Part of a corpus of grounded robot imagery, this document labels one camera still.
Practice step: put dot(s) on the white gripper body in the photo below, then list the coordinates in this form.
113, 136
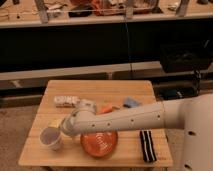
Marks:
55, 123

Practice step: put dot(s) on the white ceramic cup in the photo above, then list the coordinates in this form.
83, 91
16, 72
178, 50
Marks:
50, 137

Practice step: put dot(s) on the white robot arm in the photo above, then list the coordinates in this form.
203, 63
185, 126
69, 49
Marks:
194, 115

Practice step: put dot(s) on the orange ceramic bowl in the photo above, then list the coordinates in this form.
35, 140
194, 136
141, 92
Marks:
99, 144

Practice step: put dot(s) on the orange toy carrot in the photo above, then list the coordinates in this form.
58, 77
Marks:
107, 109

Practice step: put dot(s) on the blue sponge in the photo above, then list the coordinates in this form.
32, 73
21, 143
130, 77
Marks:
130, 103

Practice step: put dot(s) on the wooden table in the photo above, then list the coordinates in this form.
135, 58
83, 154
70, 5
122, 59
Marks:
128, 154

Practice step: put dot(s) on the long workbench shelf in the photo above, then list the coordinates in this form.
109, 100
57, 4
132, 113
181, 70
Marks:
36, 13

